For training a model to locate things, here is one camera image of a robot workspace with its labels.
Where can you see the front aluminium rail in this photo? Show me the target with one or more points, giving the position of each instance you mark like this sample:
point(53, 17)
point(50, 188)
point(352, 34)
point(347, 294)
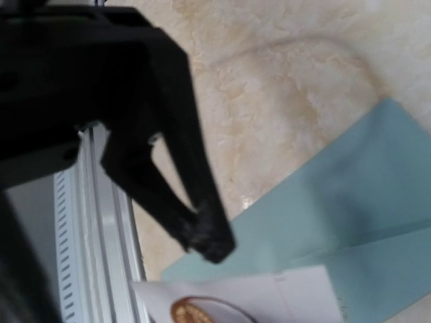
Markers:
point(83, 230)

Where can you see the wax seal sticker sheet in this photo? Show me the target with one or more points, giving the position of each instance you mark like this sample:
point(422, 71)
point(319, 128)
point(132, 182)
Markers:
point(299, 295)

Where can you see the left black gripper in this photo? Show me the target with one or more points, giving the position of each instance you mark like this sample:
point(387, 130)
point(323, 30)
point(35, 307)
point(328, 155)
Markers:
point(56, 62)

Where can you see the teal paper envelope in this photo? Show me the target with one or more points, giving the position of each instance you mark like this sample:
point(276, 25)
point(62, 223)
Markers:
point(360, 207)

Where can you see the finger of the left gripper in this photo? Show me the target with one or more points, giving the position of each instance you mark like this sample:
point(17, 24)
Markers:
point(177, 114)
point(127, 160)

